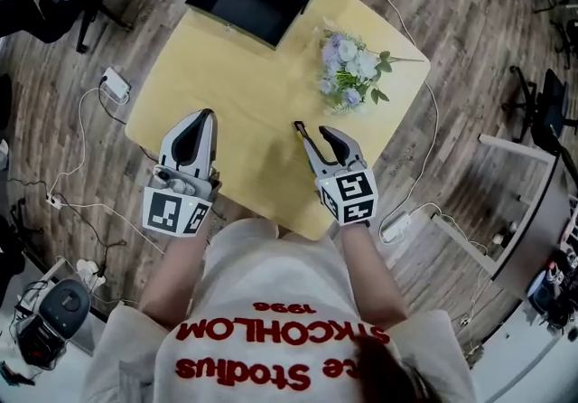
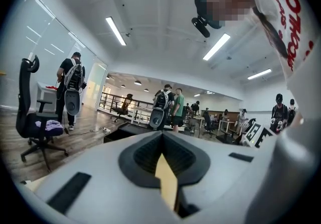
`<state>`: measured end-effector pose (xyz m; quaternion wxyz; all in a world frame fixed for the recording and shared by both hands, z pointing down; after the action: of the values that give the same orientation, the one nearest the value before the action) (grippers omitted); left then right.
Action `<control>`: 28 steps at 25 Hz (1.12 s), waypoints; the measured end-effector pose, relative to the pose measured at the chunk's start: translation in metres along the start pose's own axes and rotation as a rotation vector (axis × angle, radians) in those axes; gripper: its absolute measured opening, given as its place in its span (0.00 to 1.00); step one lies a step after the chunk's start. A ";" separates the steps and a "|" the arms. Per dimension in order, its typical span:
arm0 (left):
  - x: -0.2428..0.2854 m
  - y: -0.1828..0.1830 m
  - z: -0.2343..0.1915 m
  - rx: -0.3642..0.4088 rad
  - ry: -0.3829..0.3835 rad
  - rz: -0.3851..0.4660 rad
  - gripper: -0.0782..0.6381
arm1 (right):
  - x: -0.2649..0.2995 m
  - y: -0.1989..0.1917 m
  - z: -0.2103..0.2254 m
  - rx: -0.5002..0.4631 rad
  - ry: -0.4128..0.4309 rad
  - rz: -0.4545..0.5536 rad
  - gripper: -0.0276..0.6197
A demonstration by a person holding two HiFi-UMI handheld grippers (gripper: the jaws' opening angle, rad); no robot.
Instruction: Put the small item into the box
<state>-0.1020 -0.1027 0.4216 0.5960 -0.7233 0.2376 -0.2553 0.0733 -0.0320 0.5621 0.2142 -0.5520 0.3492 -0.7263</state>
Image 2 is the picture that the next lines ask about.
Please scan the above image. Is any long ceiling light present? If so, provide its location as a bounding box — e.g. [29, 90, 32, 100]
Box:
[202, 33, 231, 62]
[247, 68, 272, 80]
[105, 16, 127, 47]

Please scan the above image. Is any white table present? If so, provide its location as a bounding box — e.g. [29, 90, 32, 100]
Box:
[130, 106, 154, 125]
[36, 81, 59, 113]

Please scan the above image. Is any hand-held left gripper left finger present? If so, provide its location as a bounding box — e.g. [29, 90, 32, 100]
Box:
[19, 131, 186, 224]

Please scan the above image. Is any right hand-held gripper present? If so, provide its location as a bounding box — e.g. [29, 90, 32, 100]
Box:
[242, 123, 278, 149]

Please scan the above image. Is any black office chair with headrest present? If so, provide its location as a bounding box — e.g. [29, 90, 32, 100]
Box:
[15, 54, 70, 171]

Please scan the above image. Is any black head-worn camera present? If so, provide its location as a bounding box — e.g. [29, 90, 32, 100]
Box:
[191, 16, 211, 39]

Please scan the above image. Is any black metal railing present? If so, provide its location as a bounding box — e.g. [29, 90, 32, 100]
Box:
[99, 91, 154, 118]

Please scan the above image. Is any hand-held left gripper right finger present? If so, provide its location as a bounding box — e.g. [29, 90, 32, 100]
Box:
[163, 131, 273, 224]

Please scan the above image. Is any black box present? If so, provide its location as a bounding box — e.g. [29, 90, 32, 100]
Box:
[103, 122, 161, 144]

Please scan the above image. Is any grey backpack rig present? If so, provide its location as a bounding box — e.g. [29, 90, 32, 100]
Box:
[63, 58, 85, 117]
[149, 89, 174, 131]

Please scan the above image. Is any teal head strap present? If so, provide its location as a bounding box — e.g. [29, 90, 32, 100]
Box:
[194, 0, 224, 30]

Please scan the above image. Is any lilac cloth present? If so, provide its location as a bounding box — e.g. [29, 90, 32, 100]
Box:
[35, 120, 64, 132]

